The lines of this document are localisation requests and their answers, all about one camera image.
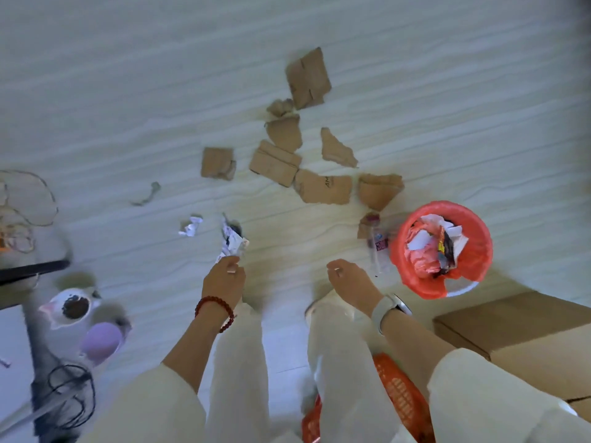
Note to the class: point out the person's right hand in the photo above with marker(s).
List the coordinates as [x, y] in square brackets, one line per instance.
[355, 286]

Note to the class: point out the person's left hand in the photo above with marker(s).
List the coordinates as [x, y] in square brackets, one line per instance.
[224, 283]

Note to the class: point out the person's left fingers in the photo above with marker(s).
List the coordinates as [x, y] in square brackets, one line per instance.
[228, 264]

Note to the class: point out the person's right fingers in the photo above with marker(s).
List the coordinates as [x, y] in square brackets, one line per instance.
[338, 269]

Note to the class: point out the person's right forearm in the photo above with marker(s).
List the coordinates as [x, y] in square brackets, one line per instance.
[413, 346]

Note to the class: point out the person's left forearm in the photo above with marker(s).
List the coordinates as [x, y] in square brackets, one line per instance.
[194, 350]

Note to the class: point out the crumpled printed paper wrapper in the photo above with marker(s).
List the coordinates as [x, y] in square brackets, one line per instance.
[231, 242]

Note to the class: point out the white slipper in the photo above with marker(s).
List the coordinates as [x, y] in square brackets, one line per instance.
[317, 308]

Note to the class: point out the clear plastic bottle red label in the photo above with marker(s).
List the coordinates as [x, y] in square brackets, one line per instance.
[381, 244]

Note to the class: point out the small crumpled white paper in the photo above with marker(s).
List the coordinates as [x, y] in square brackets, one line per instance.
[190, 226]

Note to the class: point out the white crumpled paper waste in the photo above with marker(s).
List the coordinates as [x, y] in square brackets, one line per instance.
[422, 237]

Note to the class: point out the white trousers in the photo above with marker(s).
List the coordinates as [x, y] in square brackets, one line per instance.
[341, 373]

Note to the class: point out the grey paper scrap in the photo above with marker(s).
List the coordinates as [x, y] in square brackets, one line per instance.
[150, 191]

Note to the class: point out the colourful snack wrapper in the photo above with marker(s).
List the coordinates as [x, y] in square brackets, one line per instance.
[445, 249]

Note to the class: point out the white waste bin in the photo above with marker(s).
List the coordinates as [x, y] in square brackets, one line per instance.
[464, 289]

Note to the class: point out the orange plastic basket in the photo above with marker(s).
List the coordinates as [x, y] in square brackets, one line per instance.
[401, 392]

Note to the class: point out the red bin bag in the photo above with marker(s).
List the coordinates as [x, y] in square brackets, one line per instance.
[475, 249]

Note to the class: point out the purple ball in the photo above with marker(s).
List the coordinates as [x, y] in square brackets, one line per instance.
[100, 341]

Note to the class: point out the white cat-shaped bowl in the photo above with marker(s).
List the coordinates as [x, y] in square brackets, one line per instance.
[69, 308]

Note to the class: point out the scattered torn cardboard pieces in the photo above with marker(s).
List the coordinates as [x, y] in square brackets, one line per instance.
[308, 78]

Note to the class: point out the black flat bar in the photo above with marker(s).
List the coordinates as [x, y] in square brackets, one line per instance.
[32, 271]

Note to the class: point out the white long-sleeved top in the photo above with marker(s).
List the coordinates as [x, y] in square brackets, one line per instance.
[485, 401]

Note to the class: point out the large brown cardboard box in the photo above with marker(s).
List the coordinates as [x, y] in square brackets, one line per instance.
[531, 336]

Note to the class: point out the grey stand post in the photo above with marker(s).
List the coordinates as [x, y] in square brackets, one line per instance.
[44, 364]

